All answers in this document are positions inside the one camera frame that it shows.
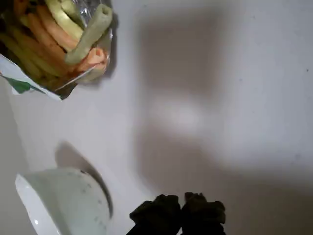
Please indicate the long orange veggie straw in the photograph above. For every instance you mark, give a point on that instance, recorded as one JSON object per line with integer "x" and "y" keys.
{"x": 49, "y": 36}

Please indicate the pale yellow-green veggie straw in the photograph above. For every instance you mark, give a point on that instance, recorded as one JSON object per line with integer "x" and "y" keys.
{"x": 64, "y": 17}

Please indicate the white scalloped ceramic bowl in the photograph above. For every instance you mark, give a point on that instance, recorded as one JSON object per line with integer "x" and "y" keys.
{"x": 68, "y": 195}

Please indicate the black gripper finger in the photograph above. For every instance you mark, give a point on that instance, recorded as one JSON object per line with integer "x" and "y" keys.
{"x": 156, "y": 213}
{"x": 203, "y": 213}

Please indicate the veggie straws snack packet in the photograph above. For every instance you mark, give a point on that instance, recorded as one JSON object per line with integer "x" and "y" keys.
{"x": 19, "y": 83}

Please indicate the short orange hollow veggie straw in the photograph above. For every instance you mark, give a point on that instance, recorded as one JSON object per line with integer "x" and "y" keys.
{"x": 94, "y": 57}

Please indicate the green veggie straw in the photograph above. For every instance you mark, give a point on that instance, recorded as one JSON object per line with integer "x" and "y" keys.
{"x": 90, "y": 36}

